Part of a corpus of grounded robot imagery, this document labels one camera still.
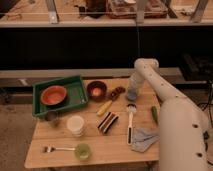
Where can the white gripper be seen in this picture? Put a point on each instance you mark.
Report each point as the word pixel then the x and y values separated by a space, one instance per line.
pixel 135 82

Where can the grey blue cloth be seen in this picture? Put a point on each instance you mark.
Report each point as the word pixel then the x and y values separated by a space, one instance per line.
pixel 143 138

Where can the blue sponge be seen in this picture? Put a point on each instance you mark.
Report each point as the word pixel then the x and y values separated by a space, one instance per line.
pixel 131 95

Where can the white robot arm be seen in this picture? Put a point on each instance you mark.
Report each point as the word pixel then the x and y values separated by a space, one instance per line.
pixel 181 122

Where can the green chili pepper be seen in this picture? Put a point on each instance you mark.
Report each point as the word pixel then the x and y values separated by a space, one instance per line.
pixel 154 114

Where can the dark brown bowl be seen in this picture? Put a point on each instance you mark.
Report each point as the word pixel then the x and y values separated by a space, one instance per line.
pixel 96 90

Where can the green plastic tray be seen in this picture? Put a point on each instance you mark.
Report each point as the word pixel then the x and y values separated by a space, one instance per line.
pixel 76 96

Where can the white plastic cup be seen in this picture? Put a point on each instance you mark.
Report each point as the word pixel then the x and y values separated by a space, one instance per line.
pixel 75 124

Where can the orange bowl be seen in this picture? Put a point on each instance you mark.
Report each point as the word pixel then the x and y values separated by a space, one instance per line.
pixel 53 95

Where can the green small cup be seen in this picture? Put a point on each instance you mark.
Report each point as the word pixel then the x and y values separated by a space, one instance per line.
pixel 82 151

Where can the metal cup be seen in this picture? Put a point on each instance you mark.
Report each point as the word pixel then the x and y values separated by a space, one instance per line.
pixel 52 118

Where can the silver fork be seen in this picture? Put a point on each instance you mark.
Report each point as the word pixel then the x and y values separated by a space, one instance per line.
pixel 49 149

